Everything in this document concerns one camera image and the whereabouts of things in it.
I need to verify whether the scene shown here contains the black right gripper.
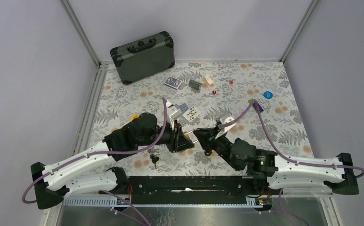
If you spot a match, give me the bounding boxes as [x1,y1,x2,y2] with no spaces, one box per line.
[192,126,240,171]

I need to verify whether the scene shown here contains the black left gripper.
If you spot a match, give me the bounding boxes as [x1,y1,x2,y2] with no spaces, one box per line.
[138,117,195,152]

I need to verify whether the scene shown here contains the black-headed keys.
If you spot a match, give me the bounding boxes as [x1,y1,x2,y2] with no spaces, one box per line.
[150,154,160,169]

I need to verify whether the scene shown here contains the brass padlock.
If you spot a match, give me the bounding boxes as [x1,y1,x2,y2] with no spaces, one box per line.
[183,129,198,144]

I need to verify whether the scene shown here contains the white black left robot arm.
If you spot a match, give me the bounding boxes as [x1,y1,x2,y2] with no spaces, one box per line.
[31,113,194,210]

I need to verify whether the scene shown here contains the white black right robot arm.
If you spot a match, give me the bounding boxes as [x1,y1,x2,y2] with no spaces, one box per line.
[193,128,359,195]

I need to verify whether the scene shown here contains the face-up playing card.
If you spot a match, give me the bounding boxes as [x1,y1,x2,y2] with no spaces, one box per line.
[182,106,201,122]

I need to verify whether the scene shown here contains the blue-backed playing card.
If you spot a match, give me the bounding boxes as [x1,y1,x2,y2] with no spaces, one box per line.
[179,103,190,113]

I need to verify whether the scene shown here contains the yellow round token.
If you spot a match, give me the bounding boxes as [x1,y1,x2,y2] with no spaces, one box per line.
[130,114,139,121]

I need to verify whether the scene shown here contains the grey green building brick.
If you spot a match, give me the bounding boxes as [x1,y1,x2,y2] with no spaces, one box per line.
[188,80,202,90]

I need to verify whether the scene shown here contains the blue card deck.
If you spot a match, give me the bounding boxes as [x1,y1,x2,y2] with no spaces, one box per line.
[164,76,183,90]

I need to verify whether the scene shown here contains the green purple building bricks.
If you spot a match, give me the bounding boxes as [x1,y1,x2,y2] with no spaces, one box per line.
[248,98,264,113]

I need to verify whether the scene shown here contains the small beige block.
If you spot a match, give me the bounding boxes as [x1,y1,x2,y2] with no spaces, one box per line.
[203,74,214,85]

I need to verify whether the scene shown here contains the blue round token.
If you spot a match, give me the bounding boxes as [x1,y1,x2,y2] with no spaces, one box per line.
[263,91,274,99]

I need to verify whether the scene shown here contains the grey black hard case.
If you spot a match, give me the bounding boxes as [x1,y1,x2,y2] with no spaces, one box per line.
[110,31,175,85]

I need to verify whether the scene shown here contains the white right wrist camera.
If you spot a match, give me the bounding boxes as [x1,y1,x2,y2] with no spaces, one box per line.
[215,116,235,139]

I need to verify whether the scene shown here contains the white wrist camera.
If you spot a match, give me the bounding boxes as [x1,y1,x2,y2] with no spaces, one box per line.
[215,116,235,139]
[166,99,182,130]

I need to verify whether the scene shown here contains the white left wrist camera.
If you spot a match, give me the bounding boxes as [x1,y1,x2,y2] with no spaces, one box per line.
[166,99,182,130]

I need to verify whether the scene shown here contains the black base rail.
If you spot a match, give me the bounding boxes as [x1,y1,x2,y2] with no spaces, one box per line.
[110,176,275,199]

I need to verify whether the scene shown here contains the slotted cable duct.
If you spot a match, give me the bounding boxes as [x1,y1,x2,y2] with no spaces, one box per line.
[63,192,266,209]

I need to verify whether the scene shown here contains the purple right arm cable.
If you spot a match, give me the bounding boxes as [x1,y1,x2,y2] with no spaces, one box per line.
[219,100,364,226]

